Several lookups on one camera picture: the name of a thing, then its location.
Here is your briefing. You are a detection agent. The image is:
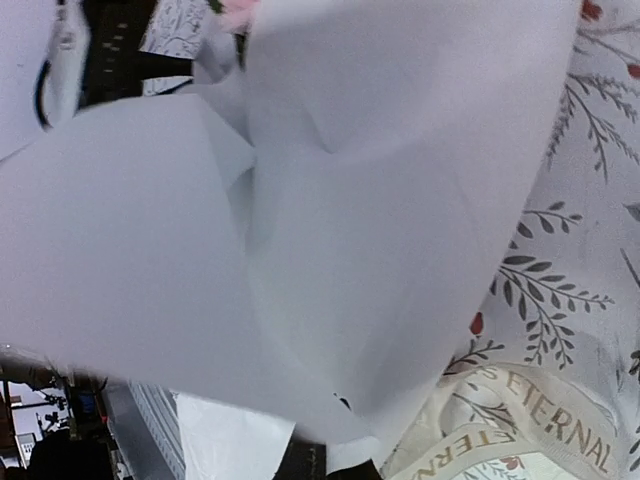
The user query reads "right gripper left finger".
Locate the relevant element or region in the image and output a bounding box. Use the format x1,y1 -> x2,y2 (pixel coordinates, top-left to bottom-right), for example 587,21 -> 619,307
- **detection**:
273,439 -> 327,480

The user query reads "cream printed ribbon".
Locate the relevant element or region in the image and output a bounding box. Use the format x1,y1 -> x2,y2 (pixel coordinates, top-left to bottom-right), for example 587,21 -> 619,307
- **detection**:
380,363 -> 626,479

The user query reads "floral patterned tablecloth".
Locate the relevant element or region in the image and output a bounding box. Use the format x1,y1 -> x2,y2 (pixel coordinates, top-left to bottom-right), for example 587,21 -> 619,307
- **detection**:
443,1 -> 639,479

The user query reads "person in background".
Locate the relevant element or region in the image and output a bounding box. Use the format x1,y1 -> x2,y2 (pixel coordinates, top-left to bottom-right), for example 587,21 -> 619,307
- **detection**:
27,430 -> 114,480

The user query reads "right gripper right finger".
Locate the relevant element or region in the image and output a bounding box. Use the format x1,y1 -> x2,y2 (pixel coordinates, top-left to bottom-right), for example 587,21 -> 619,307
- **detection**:
326,460 -> 382,480

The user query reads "bouquet of fake flowers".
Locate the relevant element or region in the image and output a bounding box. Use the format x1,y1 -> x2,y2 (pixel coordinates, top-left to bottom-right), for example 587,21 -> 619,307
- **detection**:
209,0 -> 260,34

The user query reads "white wrapping paper sheet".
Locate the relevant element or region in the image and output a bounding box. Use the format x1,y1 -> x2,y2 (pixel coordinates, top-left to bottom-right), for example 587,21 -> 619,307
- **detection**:
1,1 -> 580,469

